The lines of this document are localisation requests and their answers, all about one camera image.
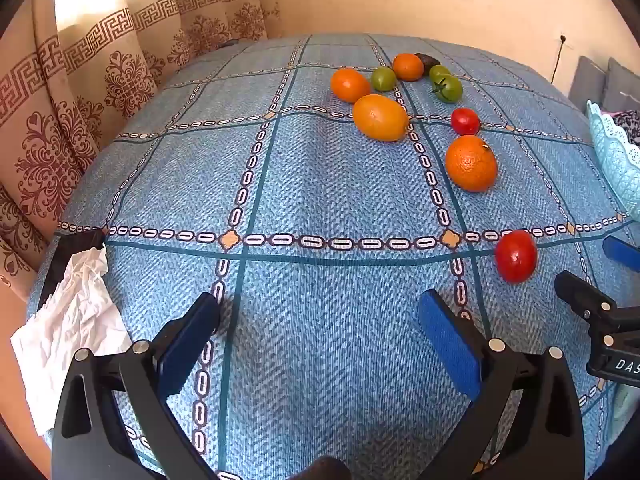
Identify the light blue plastic basket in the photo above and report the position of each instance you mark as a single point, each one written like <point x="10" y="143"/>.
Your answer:
<point x="615" y="155"/>

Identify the large smooth orange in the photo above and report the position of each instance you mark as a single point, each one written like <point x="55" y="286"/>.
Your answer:
<point x="380" y="116"/>

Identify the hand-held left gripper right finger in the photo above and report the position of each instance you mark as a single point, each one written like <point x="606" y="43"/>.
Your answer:
<point x="450" y="345"/>

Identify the dark brown avocado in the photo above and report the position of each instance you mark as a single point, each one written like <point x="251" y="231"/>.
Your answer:
<point x="429" y="61"/>

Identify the large red tomato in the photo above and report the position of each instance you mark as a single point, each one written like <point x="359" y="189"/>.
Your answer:
<point x="516" y="256"/>

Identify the crumpled white tissue paper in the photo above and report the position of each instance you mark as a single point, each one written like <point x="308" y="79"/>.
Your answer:
<point x="70" y="320"/>

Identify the leopard print cloth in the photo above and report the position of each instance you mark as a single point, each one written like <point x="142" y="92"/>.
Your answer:
<point x="629" y="122"/>

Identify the medium orange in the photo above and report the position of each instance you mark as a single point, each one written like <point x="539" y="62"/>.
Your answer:
<point x="350" y="85"/>

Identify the small red tomato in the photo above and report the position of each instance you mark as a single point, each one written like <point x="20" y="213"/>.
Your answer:
<point x="465" y="121"/>

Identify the large green tomato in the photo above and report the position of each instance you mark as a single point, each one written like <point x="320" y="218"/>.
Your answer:
<point x="448" y="90"/>

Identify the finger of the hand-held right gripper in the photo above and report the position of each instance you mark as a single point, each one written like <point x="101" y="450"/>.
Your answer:
<point x="582" y="297"/>
<point x="622" y="254"/>

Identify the small orange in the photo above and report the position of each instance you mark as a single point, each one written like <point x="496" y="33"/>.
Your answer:
<point x="407" y="66"/>

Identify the dimpled orange mandarin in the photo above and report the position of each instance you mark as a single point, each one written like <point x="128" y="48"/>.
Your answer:
<point x="471" y="162"/>

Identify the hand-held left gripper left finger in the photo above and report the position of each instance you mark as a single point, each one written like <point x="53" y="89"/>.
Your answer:
<point x="192" y="340"/>

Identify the beige patterned curtain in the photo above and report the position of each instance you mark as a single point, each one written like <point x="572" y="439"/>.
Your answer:
<point x="65" y="135"/>

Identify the grey cushion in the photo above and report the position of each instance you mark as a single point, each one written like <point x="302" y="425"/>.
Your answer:
<point x="625" y="85"/>

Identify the small green tomato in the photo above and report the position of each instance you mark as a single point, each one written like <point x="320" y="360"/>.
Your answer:
<point x="383" y="79"/>

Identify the flat black object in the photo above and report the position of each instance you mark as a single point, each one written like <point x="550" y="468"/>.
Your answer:
<point x="70" y="250"/>

